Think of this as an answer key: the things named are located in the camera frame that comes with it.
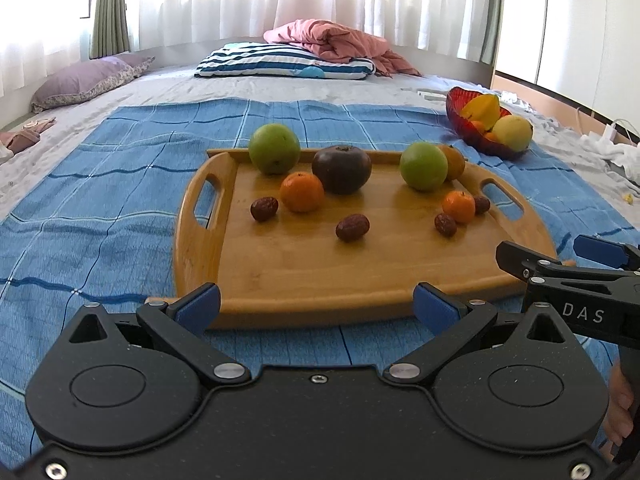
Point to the blue white striped pillow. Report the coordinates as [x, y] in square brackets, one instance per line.
[250, 60]

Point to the small white cloth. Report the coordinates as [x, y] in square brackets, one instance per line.
[515, 100]

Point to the person's right hand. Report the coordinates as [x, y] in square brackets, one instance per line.
[617, 400]

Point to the white charger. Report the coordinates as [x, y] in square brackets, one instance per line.
[610, 131]

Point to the pink garment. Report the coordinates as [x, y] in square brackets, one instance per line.
[22, 137]

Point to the red jujube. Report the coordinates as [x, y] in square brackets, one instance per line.
[445, 224]
[263, 209]
[352, 227]
[481, 204]

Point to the red glass bowl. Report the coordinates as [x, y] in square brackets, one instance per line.
[457, 110]

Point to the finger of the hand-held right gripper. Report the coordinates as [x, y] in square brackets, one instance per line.
[520, 257]
[600, 249]

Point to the small white box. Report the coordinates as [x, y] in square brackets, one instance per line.
[430, 93]

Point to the blue checked blanket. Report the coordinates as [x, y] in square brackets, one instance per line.
[125, 185]

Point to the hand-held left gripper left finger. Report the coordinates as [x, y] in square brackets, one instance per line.
[200, 305]

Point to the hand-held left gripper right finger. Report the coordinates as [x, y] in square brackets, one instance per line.
[435, 310]

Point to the small orange mandarin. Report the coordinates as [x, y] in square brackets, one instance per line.
[301, 191]
[458, 207]
[491, 137]
[477, 126]

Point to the brown round orange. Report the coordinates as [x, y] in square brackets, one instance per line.
[456, 162]

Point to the grey bed sheet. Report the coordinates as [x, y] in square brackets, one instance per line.
[175, 85]

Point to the white sheer curtain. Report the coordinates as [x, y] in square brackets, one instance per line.
[275, 0]

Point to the yellow starfruit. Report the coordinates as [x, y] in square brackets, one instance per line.
[485, 110]

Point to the white wardrobe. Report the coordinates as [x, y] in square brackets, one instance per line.
[575, 20]

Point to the green curtain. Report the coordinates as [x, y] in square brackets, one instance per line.
[110, 10]
[492, 10]

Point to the yellow mango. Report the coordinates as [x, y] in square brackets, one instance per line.
[512, 132]

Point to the white cloth pile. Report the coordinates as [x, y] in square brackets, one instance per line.
[610, 157]

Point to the dark purple round fruit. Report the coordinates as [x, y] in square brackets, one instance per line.
[342, 170]

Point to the green round guava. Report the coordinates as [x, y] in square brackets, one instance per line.
[423, 166]
[274, 149]

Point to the wooden tray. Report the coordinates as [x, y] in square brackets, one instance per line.
[300, 260]

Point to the purple floral pillow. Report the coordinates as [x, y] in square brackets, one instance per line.
[85, 82]

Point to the pink quilt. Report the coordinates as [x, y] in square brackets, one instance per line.
[340, 40]

